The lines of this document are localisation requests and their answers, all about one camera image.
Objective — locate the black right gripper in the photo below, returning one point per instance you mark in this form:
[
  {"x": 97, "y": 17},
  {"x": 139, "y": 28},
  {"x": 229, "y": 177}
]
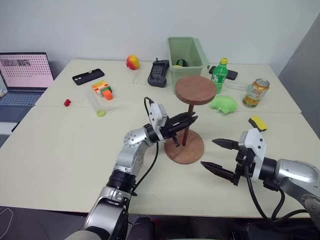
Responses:
[{"x": 242, "y": 161}]

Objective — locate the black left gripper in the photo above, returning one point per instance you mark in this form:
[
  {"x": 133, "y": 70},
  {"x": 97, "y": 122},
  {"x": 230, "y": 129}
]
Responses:
[{"x": 171, "y": 127}]

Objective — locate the wooden pole with round disc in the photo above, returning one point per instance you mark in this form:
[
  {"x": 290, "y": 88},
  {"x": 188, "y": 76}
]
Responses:
[{"x": 196, "y": 90}]

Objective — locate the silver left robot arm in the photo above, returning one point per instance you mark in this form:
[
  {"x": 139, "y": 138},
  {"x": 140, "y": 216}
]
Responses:
[{"x": 130, "y": 155}]

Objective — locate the round wooden base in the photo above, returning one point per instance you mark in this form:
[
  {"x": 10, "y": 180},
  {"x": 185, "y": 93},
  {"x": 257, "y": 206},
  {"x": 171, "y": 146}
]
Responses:
[{"x": 190, "y": 152}]

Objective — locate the yellow and black sponge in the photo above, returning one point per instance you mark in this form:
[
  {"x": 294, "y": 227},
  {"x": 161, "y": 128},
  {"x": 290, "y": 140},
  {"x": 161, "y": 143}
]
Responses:
[{"x": 258, "y": 123}]

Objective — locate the green soda bottle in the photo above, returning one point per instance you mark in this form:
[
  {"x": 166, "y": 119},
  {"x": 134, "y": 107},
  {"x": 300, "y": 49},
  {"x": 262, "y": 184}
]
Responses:
[{"x": 219, "y": 75}]

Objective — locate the black handheld device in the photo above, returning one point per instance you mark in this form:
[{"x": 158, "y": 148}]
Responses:
[{"x": 158, "y": 73}]

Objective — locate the clear plastic box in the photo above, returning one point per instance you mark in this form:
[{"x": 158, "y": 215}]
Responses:
[{"x": 236, "y": 86}]

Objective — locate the black smartphone with white end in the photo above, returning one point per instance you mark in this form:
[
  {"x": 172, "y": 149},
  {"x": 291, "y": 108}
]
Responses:
[{"x": 232, "y": 74}]

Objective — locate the clear phone case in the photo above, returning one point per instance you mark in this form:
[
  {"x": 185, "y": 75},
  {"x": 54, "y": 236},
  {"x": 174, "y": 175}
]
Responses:
[{"x": 140, "y": 77}]

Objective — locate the light green plastic bin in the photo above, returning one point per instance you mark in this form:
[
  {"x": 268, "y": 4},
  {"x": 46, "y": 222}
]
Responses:
[{"x": 185, "y": 50}]

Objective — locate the orange drink can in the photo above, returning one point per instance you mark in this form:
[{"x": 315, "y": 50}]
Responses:
[{"x": 255, "y": 93}]

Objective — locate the red yellow mango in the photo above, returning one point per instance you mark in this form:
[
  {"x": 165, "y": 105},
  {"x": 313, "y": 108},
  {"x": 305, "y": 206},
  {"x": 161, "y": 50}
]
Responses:
[{"x": 133, "y": 62}]

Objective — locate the orange toy block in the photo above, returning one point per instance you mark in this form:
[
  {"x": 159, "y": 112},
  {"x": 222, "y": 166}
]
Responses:
[{"x": 108, "y": 95}]

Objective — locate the clear cup with green bottom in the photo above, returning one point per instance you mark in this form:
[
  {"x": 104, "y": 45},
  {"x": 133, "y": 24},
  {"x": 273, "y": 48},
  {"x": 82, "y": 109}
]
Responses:
[{"x": 98, "y": 106}]

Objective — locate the colourful toy block stack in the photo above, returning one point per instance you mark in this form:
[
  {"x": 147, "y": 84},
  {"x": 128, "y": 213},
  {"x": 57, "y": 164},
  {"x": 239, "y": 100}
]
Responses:
[{"x": 100, "y": 87}]

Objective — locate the black phone case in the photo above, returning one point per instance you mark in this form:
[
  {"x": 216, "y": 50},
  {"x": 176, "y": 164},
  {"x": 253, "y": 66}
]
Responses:
[{"x": 88, "y": 76}]

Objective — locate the small red block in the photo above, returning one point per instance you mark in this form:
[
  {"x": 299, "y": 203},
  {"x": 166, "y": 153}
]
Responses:
[{"x": 67, "y": 102}]

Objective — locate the open laptop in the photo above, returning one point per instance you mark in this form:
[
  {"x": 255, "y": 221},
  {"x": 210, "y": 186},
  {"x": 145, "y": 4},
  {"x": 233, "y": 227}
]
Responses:
[{"x": 23, "y": 75}]

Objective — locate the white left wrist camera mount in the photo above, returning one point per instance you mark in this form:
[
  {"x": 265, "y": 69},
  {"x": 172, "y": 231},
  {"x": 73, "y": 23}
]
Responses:
[{"x": 156, "y": 112}]

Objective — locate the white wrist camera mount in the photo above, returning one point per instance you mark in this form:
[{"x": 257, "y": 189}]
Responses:
[
  {"x": 255, "y": 142},
  {"x": 156, "y": 112}
]

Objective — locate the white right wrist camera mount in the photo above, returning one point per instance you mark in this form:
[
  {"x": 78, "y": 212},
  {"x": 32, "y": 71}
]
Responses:
[{"x": 255, "y": 142}]

